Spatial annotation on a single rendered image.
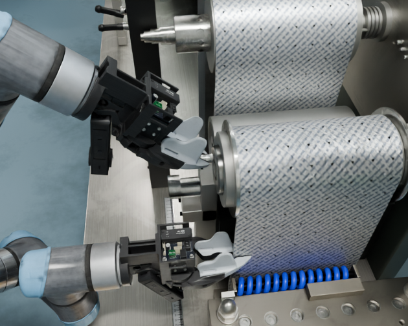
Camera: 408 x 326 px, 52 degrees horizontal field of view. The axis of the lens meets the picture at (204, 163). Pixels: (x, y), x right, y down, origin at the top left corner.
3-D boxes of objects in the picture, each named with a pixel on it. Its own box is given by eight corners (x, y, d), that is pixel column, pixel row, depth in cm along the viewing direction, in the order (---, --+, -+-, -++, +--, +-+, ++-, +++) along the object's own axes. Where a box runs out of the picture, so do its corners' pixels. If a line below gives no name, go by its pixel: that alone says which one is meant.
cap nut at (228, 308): (215, 304, 71) (215, 293, 68) (236, 302, 72) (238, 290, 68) (218, 326, 69) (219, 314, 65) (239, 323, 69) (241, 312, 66)
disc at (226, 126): (219, 167, 73) (222, 99, 63) (222, 167, 73) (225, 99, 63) (234, 237, 63) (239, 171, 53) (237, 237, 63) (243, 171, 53)
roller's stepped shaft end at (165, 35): (141, 40, 75) (139, 24, 73) (174, 38, 76) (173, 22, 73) (142, 50, 73) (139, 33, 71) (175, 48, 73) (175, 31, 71)
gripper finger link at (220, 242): (252, 237, 67) (195, 244, 66) (249, 257, 71) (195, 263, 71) (248, 222, 69) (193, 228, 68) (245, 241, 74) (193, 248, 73)
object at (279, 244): (230, 277, 76) (236, 217, 62) (355, 262, 78) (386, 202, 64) (230, 279, 75) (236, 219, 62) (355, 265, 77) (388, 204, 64)
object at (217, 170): (216, 202, 64) (210, 160, 68) (229, 201, 65) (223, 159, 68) (219, 181, 58) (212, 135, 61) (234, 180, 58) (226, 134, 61)
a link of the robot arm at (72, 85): (32, 114, 49) (42, 74, 55) (68, 130, 52) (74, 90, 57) (61, 70, 45) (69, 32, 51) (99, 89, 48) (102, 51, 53)
